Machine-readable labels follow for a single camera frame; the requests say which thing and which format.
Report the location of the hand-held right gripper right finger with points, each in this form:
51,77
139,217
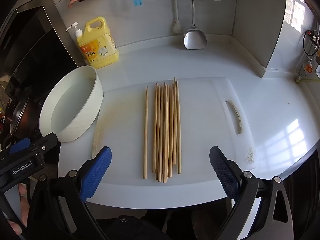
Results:
225,172

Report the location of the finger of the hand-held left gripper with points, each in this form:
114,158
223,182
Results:
20,145
48,141

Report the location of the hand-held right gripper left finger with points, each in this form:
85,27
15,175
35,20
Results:
96,172

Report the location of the white round bowl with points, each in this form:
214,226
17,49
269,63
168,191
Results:
75,97

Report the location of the single wooden chopstick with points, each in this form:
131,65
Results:
145,135

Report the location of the bundle of wooden chopsticks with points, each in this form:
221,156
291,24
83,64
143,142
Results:
165,135

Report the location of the person's left hand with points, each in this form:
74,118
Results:
23,200

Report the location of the brown cooking pot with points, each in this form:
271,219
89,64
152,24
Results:
20,117

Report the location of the white plastic cutting board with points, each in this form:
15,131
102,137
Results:
205,120

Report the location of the yellow detergent pump bottle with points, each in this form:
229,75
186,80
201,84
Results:
100,45

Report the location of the grey box with orange button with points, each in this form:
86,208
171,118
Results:
308,68

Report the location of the stainless steel spatula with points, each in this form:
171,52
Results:
195,38

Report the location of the window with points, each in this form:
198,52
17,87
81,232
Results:
295,10

